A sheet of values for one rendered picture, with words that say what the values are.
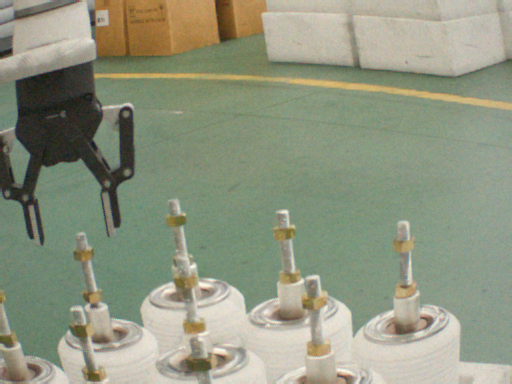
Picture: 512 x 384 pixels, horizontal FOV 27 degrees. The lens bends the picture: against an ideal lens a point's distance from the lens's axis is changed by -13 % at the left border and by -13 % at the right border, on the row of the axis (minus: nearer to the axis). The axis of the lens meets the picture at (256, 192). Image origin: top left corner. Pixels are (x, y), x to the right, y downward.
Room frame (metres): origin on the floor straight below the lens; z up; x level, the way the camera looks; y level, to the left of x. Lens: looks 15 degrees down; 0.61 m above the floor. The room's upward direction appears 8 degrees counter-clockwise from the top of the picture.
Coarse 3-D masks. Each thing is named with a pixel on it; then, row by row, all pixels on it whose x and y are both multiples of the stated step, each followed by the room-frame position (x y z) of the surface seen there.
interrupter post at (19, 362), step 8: (16, 344) 0.82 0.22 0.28; (8, 352) 0.81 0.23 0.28; (16, 352) 0.81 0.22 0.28; (8, 360) 0.81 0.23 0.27; (16, 360) 0.81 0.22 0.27; (24, 360) 0.82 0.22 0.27; (8, 368) 0.81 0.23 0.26; (16, 368) 0.81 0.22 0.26; (24, 368) 0.81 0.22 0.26; (16, 376) 0.81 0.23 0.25; (24, 376) 0.81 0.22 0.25
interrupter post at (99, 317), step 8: (104, 304) 0.91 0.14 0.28; (88, 312) 0.90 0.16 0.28; (96, 312) 0.89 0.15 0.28; (104, 312) 0.90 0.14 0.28; (96, 320) 0.89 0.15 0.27; (104, 320) 0.90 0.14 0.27; (96, 328) 0.89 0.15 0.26; (104, 328) 0.90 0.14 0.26; (96, 336) 0.90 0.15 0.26; (104, 336) 0.89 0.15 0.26; (112, 336) 0.90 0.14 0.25
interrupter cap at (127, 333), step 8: (112, 320) 0.94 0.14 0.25; (120, 320) 0.94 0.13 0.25; (112, 328) 0.92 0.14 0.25; (120, 328) 0.92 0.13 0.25; (128, 328) 0.92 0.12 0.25; (136, 328) 0.91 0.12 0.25; (64, 336) 0.90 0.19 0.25; (72, 336) 0.90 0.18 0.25; (120, 336) 0.90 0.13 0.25; (128, 336) 0.90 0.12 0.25; (136, 336) 0.89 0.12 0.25; (72, 344) 0.88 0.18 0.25; (96, 344) 0.88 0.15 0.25; (104, 344) 0.88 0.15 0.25; (112, 344) 0.88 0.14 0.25; (120, 344) 0.87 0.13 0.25; (128, 344) 0.88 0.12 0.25; (96, 352) 0.87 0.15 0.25
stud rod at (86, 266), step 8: (80, 232) 0.91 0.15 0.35; (80, 240) 0.90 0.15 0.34; (80, 248) 0.90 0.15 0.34; (80, 264) 0.90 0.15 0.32; (88, 264) 0.90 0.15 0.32; (88, 272) 0.90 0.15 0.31; (88, 280) 0.90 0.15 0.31; (88, 288) 0.90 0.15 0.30; (96, 288) 0.90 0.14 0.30; (96, 304) 0.90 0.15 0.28
